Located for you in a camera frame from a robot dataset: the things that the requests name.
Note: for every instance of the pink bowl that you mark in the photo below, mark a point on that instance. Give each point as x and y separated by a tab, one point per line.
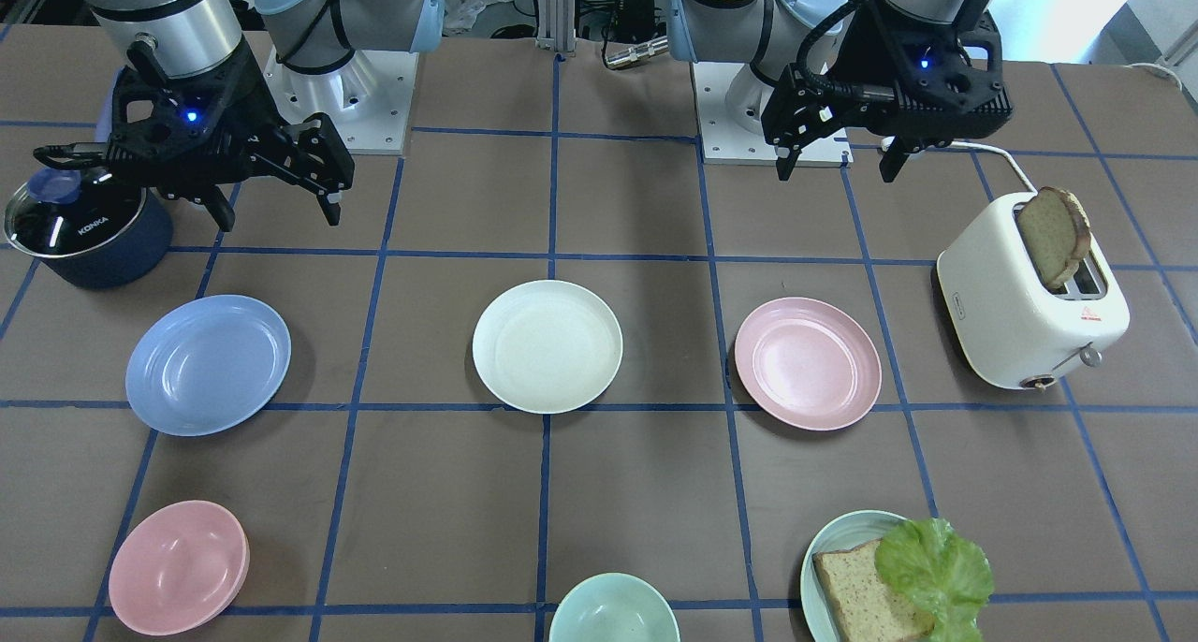
179	568

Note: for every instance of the blue plate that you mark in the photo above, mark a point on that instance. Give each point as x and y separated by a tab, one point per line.
208	365

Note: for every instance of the bread slice on plate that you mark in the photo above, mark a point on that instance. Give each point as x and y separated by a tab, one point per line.
864	607

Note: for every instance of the green bowl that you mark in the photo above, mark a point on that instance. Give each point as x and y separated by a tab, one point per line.
614	607

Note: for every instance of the bread slice in toaster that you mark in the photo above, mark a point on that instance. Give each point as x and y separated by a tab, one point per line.
1057	235

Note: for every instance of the white toaster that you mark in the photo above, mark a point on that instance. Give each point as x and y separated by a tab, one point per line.
1012	331

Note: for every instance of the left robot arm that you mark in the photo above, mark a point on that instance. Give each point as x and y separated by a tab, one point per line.
761	33

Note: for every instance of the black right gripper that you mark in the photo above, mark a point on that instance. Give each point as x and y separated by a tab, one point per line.
245	107

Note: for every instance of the green lettuce leaf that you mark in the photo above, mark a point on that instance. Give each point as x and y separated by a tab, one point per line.
939	572

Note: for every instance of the white plate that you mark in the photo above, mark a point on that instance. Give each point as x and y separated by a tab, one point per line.
547	347

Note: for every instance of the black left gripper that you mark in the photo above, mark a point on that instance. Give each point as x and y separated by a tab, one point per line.
859	59

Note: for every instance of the dark blue saucepan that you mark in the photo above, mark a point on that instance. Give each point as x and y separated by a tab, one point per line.
118	262

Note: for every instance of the aluminium frame post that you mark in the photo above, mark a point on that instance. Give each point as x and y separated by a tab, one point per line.
556	26

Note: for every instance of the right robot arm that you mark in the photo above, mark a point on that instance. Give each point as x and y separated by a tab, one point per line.
311	37

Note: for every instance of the glass pot lid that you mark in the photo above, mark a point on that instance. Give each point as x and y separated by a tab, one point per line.
61	213

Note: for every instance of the pink plate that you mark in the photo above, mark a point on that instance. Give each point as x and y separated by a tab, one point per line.
808	364

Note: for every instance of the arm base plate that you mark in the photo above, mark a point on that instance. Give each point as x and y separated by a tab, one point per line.
369	100
729	99

